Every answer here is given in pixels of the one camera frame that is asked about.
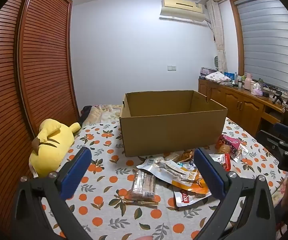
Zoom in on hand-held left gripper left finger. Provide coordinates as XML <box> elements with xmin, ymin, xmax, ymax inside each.
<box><xmin>9</xmin><ymin>147</ymin><xmax>94</xmax><ymax>240</ymax></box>

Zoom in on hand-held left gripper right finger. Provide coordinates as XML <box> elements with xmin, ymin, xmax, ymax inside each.
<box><xmin>194</xmin><ymin>147</ymin><xmax>276</xmax><ymax>240</ymax></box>

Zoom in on orange snack packet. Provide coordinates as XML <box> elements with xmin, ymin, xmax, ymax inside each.
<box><xmin>171</xmin><ymin>169</ymin><xmax>210</xmax><ymax>195</ymax></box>

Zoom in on pink snack packet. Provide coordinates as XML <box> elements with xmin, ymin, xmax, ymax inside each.
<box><xmin>216</xmin><ymin>134</ymin><xmax>243</xmax><ymax>155</ymax></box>

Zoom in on white printed snack packet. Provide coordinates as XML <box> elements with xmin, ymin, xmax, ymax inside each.
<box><xmin>136</xmin><ymin>156</ymin><xmax>187</xmax><ymax>184</ymax></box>

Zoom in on brown cardboard box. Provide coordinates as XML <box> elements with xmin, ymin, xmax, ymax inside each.
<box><xmin>120</xmin><ymin>90</ymin><xmax>228</xmax><ymax>157</ymax></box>

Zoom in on brown wafer packet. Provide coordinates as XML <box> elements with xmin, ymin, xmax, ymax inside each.
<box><xmin>130</xmin><ymin>169</ymin><xmax>157</xmax><ymax>198</ymax></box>

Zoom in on brown snack packet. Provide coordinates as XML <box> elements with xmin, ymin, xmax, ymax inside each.
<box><xmin>177</xmin><ymin>149</ymin><xmax>195</xmax><ymax>163</ymax></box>

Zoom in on white clear-edged packet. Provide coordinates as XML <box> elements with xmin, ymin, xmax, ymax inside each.
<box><xmin>231</xmin><ymin>144</ymin><xmax>249</xmax><ymax>165</ymax></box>

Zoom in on red and white packet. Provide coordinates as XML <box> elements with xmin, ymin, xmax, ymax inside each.
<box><xmin>173</xmin><ymin>187</ymin><xmax>212</xmax><ymax>208</ymax></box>

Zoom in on yellow plush toy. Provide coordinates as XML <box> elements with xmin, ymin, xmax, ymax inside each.
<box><xmin>29</xmin><ymin>118</ymin><xmax>81</xmax><ymax>178</ymax></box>

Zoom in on beige snack packet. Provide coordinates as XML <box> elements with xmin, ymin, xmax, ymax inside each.
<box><xmin>164</xmin><ymin>152</ymin><xmax>182</xmax><ymax>162</ymax></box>

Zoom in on orange-print bedsheet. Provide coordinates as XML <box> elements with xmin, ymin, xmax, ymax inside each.
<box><xmin>38</xmin><ymin>119</ymin><xmax>288</xmax><ymax>240</ymax></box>

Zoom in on wooden side cabinet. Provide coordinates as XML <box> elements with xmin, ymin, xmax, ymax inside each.
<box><xmin>198</xmin><ymin>77</ymin><xmax>288</xmax><ymax>138</ymax></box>

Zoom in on pink thermos bottle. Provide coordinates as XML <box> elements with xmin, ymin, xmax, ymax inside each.
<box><xmin>244</xmin><ymin>74</ymin><xmax>253</xmax><ymax>90</ymax></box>

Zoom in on dark cloth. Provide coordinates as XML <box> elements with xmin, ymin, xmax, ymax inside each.
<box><xmin>80</xmin><ymin>106</ymin><xmax>94</xmax><ymax>120</ymax></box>

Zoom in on flat brown packet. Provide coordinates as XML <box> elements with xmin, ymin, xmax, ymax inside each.
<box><xmin>123</xmin><ymin>196</ymin><xmax>159</xmax><ymax>207</ymax></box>

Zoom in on folded floral cloth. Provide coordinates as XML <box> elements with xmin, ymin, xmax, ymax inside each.
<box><xmin>206</xmin><ymin>71</ymin><xmax>232</xmax><ymax>83</ymax></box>

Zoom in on grey window blind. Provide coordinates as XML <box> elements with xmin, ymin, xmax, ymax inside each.
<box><xmin>234</xmin><ymin>0</ymin><xmax>288</xmax><ymax>98</ymax></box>

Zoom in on purple pack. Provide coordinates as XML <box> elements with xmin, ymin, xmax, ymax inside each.
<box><xmin>200</xmin><ymin>67</ymin><xmax>215</xmax><ymax>78</ymax></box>

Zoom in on floral white curtain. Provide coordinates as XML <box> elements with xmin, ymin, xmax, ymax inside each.
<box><xmin>206</xmin><ymin>0</ymin><xmax>228</xmax><ymax>73</ymax></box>

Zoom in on wooden louvre wardrobe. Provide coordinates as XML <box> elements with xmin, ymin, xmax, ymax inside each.
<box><xmin>0</xmin><ymin>0</ymin><xmax>79</xmax><ymax>240</ymax></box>

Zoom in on wall air conditioner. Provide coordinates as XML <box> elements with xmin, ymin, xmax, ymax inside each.
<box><xmin>159</xmin><ymin>0</ymin><xmax>207</xmax><ymax>22</ymax></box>

